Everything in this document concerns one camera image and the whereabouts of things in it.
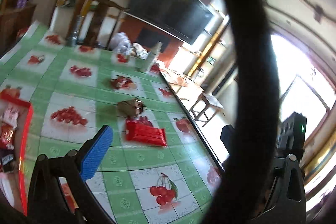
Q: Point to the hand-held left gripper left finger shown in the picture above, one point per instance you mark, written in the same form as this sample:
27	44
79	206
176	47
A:
97	153

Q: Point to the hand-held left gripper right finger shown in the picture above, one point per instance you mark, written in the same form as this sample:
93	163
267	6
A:
228	140

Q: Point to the long red patterned snack packet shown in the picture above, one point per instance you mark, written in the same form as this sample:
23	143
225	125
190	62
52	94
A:
145	133

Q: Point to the red box with white inside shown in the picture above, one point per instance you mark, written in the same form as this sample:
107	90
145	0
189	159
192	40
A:
25	148

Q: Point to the bright window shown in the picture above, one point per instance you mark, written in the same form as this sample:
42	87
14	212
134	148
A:
302	95

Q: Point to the wooden stool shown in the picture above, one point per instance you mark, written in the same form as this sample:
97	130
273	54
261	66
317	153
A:
210	102

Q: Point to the brown green snack packet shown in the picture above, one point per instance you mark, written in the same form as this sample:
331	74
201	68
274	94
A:
130	107

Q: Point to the green checked fruit print tablecloth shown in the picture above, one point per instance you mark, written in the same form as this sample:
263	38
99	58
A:
65	92

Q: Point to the low wooden table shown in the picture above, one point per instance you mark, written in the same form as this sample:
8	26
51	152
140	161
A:
181	82

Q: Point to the dark red snack packet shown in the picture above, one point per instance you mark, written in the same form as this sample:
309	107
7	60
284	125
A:
120	82

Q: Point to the white spray bottle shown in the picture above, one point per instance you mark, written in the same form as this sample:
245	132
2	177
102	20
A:
151	60

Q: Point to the brown white crumpled bag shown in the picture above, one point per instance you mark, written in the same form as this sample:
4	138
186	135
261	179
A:
140	50

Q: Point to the white plastic bag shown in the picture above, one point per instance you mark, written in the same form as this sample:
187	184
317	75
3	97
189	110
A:
120	41

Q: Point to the wooden chair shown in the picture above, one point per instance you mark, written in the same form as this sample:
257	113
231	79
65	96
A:
99	19

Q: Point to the red black object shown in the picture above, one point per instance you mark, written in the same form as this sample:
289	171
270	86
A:
22	33

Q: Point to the black flat television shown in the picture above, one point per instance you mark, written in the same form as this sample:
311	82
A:
170	8

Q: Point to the wooden shelf cabinet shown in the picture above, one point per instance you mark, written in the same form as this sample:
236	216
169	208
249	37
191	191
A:
13	19

